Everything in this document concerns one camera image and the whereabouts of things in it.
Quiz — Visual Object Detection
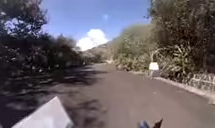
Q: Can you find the low stone wall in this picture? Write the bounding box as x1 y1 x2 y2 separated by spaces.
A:
189 73 215 94

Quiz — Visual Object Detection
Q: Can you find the row of dark trees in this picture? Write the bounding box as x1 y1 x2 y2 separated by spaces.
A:
0 0 96 88

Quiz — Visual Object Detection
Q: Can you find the wood of dense green trees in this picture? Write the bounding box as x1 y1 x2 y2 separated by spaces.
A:
109 0 215 84

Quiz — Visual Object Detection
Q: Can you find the grey asphalt road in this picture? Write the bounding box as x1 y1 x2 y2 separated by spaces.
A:
0 63 215 128

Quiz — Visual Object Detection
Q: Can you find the distant hillside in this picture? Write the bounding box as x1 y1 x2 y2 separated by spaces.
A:
82 42 113 64

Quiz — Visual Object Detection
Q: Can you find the pale road kerb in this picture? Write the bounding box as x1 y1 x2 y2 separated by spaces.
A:
128 69 215 107

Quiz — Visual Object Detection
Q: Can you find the white sign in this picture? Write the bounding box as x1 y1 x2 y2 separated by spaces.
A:
148 61 160 78

